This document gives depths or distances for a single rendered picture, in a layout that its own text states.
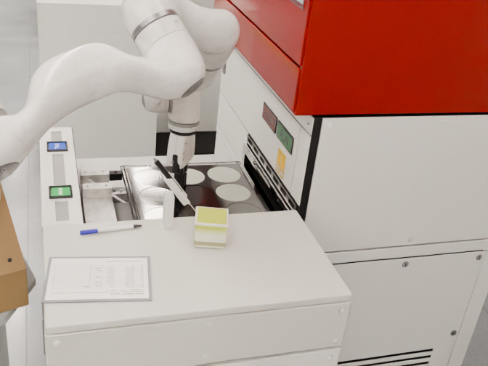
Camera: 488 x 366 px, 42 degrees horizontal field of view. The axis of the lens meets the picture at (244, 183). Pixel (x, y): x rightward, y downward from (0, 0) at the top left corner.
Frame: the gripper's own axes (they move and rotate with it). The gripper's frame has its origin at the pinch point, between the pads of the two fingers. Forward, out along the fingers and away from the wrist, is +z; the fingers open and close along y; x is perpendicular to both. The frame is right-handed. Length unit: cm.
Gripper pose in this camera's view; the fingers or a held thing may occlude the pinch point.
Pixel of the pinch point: (180, 179)
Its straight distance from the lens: 180.2
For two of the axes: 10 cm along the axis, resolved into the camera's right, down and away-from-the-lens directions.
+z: -1.0, 8.8, 4.7
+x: 9.5, 2.3, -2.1
